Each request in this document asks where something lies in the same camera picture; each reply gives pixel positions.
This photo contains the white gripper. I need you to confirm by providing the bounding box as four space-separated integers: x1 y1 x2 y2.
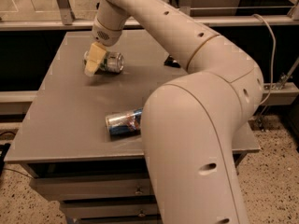
84 19 122 77

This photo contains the white green 7up can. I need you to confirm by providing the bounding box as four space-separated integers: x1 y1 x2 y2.
83 51 124 77

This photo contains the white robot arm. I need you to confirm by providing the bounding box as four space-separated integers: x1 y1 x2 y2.
92 0 263 224

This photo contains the blue silver Red Bull can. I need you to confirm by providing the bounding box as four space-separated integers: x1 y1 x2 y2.
106 108 143 135

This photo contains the grey metal railing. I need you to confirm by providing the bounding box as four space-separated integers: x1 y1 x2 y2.
0 0 298 31

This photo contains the grey drawer cabinet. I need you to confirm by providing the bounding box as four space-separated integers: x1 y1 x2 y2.
7 30 247 224

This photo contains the top drawer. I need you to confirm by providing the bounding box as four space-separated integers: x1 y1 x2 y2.
30 173 153 201

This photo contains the drawer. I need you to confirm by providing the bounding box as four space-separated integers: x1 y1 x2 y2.
60 199 159 218
30 173 153 201

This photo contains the white cable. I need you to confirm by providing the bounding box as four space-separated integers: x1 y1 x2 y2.
252 13 278 106

